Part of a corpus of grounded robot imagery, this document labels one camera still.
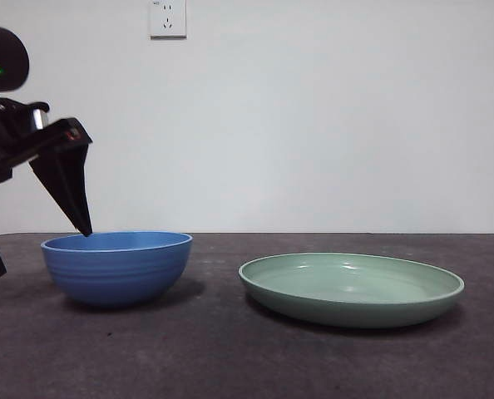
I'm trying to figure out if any blue bowl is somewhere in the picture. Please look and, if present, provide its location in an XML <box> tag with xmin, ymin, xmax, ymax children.
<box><xmin>40</xmin><ymin>231</ymin><xmax>194</xmax><ymax>309</ymax></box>

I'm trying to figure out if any green plate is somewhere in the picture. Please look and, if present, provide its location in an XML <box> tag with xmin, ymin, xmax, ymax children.
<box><xmin>238</xmin><ymin>252</ymin><xmax>466</xmax><ymax>329</ymax></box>

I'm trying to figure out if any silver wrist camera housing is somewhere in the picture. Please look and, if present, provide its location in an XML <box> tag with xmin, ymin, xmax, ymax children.
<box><xmin>28</xmin><ymin>104</ymin><xmax>51</xmax><ymax>131</ymax></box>

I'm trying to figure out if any white wall socket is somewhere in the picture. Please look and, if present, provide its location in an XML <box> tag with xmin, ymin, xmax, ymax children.
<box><xmin>149</xmin><ymin>0</ymin><xmax>188</xmax><ymax>41</ymax></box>

